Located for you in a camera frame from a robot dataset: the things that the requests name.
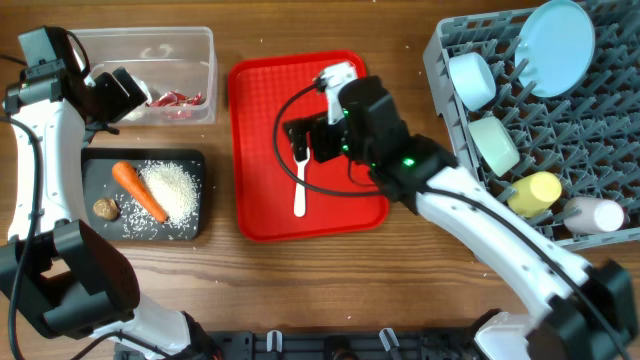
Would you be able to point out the orange carrot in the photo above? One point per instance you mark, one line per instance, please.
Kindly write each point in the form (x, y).
(126, 176)

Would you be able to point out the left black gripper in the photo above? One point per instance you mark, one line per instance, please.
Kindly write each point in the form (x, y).
(122, 104)

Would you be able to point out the brown nut shell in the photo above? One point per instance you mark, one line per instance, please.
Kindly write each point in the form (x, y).
(106, 209)

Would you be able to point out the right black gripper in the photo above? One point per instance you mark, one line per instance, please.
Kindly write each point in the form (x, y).
(321, 129)

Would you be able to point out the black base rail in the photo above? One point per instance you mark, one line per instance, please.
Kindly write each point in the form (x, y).
(432, 344)

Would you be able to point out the green bowl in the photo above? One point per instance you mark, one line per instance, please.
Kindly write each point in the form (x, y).
(494, 144)

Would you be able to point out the pink plastic cup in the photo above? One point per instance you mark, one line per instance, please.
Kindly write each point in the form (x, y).
(594, 216)

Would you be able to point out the white tissue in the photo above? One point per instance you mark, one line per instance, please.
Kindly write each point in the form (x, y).
(138, 112)

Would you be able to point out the red snack wrapper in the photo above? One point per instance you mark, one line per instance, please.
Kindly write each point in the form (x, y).
(181, 101)

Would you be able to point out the grey dishwasher rack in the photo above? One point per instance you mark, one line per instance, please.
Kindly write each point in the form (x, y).
(588, 137)

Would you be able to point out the red serving tray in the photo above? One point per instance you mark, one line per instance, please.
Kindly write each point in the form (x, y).
(264, 193)

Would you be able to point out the white plastic spoon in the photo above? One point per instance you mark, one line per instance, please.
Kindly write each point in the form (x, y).
(300, 191)

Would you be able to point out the white rice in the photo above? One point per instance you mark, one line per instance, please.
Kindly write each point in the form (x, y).
(176, 191)

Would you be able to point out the black plastic tray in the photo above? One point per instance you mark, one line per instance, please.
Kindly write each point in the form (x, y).
(98, 181)

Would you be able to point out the light blue bowl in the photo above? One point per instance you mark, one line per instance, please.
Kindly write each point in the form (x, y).
(472, 80)

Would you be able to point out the light blue plate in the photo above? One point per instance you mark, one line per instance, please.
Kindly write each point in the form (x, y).
(557, 44)

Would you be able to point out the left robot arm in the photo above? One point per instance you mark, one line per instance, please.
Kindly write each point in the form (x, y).
(57, 272)

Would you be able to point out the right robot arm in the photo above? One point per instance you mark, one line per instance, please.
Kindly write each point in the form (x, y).
(574, 310)

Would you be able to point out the clear plastic bin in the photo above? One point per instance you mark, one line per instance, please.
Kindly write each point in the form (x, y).
(180, 59)

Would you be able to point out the yellow plastic cup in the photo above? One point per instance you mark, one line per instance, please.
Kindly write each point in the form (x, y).
(534, 194)

